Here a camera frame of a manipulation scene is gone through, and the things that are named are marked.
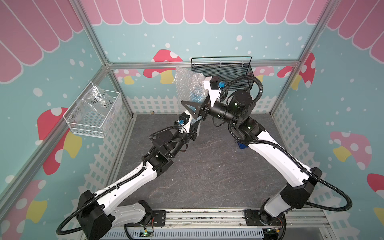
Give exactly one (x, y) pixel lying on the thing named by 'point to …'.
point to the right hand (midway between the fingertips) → (186, 97)
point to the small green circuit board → (146, 233)
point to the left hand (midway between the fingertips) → (198, 117)
